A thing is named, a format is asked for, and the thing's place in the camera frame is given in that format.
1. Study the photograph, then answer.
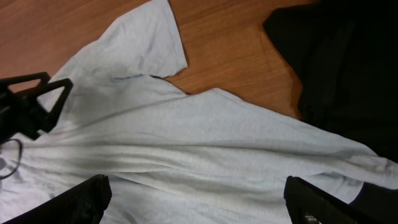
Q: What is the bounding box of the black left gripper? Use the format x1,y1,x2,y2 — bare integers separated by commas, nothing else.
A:
1,72,73,144

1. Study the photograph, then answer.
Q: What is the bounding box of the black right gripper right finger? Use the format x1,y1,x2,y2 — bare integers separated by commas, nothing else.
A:
284,176,389,224

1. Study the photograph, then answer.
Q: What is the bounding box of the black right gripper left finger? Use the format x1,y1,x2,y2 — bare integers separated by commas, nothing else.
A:
4,174,112,224

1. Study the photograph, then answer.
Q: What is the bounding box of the light blue t-shirt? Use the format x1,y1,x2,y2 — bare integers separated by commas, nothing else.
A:
1,1,397,223

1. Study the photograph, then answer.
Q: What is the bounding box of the black garment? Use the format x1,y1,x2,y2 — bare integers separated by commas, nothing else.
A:
263,0,397,161

